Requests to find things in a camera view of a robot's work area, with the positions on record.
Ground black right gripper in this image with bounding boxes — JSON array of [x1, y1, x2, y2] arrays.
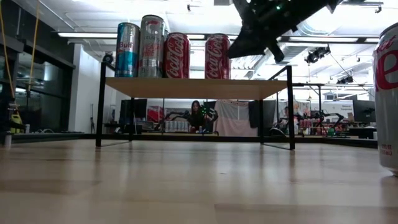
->
[[228, 14, 299, 63]]

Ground red Coca-Cola can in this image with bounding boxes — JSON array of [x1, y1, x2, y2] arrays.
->
[[204, 33, 232, 80], [163, 32, 191, 79]]

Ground white floral Celsius can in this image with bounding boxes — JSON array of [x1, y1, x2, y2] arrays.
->
[[137, 14, 165, 78]]

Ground blue silver Red Bull can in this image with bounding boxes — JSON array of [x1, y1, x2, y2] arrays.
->
[[114, 21, 141, 78]]

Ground wooden shelf black metal legs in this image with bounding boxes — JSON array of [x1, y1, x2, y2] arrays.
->
[[95, 61, 296, 151]]

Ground black spotlight cluster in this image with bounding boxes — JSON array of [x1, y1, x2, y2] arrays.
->
[[304, 45, 332, 65], [337, 75, 355, 85]]

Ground black cloth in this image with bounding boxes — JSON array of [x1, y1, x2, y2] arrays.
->
[[248, 100, 276, 129]]

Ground pink white cloth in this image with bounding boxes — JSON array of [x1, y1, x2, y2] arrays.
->
[[214, 99, 259, 137]]

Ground floral printed cloth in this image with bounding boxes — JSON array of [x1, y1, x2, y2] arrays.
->
[[277, 100, 312, 125]]

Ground person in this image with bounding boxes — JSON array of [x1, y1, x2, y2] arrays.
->
[[190, 100, 208, 134]]

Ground black computer monitor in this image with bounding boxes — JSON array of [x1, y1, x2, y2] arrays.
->
[[353, 99, 377, 124], [119, 98, 148, 125]]

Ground silver Diet Coke can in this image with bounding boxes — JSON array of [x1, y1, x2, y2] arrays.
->
[[372, 22, 398, 177]]

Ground LED light bar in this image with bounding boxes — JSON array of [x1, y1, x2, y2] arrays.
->
[[52, 30, 382, 44]]

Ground thin black tripod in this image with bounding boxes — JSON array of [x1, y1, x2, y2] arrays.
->
[[89, 104, 96, 134]]

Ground yellow jug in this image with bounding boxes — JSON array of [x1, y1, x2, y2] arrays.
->
[[9, 112, 24, 134]]

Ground silver ventilation duct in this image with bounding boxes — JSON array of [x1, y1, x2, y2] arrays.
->
[[278, 18, 315, 65]]

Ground black background table frame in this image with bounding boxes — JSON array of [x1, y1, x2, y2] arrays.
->
[[292, 82, 374, 108]]

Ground black aluminium table frame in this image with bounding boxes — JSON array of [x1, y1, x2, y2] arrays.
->
[[12, 133, 379, 149]]

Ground yellow cable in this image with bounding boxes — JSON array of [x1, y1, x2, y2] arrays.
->
[[0, 0, 16, 103], [27, 0, 41, 93]]

